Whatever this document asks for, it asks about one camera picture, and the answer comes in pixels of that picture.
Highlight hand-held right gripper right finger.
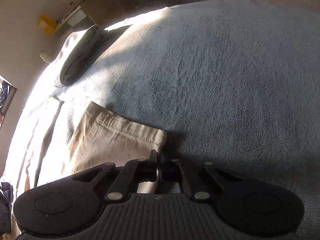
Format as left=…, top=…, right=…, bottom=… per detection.
left=161, top=156, right=247, bottom=202

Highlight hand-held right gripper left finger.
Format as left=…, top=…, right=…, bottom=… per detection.
left=72, top=150, right=160, bottom=202

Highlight beige pants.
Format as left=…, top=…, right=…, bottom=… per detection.
left=0, top=95, right=167, bottom=195

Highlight grey folded garment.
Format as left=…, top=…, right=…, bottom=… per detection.
left=54, top=24, right=109, bottom=88

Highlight blue denim jeans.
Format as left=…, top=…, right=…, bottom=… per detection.
left=0, top=182, right=13, bottom=233

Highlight white desk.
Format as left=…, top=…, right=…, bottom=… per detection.
left=54, top=4, right=103, bottom=39

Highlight yellow box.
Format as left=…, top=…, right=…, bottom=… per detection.
left=36, top=14, right=57, bottom=36

